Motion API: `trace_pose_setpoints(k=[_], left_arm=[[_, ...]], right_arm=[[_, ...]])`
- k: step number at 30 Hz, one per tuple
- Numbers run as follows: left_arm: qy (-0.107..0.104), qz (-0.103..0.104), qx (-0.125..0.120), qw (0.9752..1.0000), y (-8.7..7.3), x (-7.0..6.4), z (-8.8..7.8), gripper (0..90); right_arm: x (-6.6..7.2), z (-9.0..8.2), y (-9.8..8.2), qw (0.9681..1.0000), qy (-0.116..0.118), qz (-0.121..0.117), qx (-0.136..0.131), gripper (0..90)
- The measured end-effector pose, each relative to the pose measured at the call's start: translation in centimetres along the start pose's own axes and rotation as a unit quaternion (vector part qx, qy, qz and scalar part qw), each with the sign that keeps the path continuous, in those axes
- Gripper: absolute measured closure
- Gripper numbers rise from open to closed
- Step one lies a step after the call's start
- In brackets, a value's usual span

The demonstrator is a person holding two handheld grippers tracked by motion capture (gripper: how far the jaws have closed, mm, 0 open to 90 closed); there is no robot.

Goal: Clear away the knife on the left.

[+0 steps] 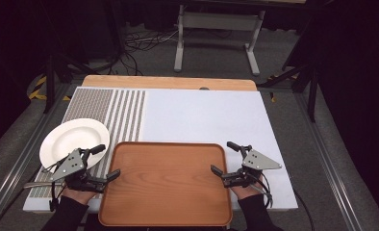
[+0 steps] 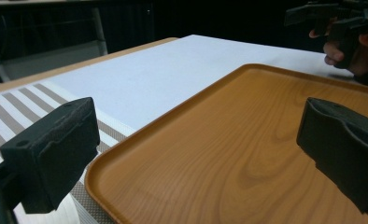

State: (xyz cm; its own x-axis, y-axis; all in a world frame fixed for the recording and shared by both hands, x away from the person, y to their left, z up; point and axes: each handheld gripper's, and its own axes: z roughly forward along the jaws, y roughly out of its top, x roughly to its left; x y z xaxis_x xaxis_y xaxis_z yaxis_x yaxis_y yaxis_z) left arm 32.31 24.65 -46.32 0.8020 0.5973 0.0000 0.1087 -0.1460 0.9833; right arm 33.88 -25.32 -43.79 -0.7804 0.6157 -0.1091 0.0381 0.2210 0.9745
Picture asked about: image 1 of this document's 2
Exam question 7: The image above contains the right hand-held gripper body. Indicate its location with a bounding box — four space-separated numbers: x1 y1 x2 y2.
221 144 283 190

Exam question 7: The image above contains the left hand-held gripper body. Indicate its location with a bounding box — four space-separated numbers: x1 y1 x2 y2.
49 147 111 194

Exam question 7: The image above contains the white round plate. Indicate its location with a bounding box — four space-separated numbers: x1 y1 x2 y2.
38 117 111 174

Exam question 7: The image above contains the brown wooden tray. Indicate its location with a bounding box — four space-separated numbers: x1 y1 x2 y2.
98 141 234 227

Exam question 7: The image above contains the person's right hand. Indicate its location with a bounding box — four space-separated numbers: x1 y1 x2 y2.
230 174 265 200

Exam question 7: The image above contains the person's left hand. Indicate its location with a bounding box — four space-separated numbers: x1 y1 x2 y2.
62 187 97 206

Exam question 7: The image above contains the striped white placemat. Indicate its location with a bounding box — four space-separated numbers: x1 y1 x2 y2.
22 86 299 214

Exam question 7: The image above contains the grey striped placemat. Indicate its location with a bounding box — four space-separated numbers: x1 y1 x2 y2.
28 88 147 199

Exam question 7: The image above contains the yellow black floor tape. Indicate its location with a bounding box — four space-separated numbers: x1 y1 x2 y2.
28 74 72 102
266 73 299 104

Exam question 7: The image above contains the black metal stand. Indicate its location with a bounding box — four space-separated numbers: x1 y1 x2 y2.
42 52 99 115
257 13 320 123

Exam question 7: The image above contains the wooden table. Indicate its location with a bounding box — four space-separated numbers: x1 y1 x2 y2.
81 74 258 92

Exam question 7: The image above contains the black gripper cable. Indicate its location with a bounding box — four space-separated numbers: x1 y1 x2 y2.
254 172 274 210
23 156 70 213

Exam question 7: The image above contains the aluminium floor rail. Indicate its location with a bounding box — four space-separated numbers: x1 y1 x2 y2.
0 82 72 231
293 91 366 231

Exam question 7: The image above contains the thin black floor cable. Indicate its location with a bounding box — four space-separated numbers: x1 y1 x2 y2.
292 188 316 231

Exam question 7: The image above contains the bundle of floor cables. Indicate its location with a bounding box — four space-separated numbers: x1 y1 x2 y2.
107 28 180 77

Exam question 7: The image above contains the grey metal desk frame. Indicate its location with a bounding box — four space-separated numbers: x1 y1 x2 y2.
173 4 265 77

